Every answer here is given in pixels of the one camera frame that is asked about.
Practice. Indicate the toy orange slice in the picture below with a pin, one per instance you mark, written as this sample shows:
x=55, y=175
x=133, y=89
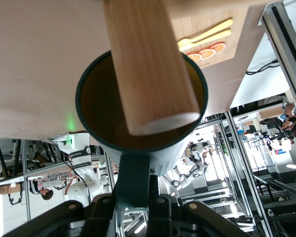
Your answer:
x=195, y=57
x=207, y=53
x=218, y=47

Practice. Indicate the bamboo cutting board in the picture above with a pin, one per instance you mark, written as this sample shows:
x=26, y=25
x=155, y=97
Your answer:
x=207, y=17

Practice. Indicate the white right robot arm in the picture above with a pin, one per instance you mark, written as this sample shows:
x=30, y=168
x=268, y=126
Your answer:
x=76, y=153

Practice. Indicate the white humanoid robot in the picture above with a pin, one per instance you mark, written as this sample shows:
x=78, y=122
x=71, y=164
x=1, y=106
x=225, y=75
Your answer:
x=187, y=177

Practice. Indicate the yellow plastic knife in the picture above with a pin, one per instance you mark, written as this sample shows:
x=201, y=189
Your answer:
x=219, y=33

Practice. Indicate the wooden mug rack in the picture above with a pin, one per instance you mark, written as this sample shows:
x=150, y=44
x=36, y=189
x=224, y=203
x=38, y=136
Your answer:
x=148, y=61

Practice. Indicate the brown cardboard box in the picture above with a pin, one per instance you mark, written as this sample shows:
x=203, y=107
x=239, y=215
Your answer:
x=12, y=188

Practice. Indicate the background person dark hair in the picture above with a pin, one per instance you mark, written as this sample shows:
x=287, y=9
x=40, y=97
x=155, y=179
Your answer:
x=45, y=193

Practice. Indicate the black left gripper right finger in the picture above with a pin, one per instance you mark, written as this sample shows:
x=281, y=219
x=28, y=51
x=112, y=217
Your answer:
x=167, y=219

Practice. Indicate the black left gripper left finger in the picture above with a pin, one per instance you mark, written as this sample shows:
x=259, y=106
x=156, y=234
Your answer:
x=93, y=219

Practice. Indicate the yellow plastic fork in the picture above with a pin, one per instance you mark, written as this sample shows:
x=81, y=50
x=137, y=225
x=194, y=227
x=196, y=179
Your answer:
x=222, y=23

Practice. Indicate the dark green cup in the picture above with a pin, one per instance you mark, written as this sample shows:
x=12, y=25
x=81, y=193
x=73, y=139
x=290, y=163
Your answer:
x=133, y=177

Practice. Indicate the aluminium camera mast post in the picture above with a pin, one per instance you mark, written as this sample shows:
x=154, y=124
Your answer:
x=281, y=29

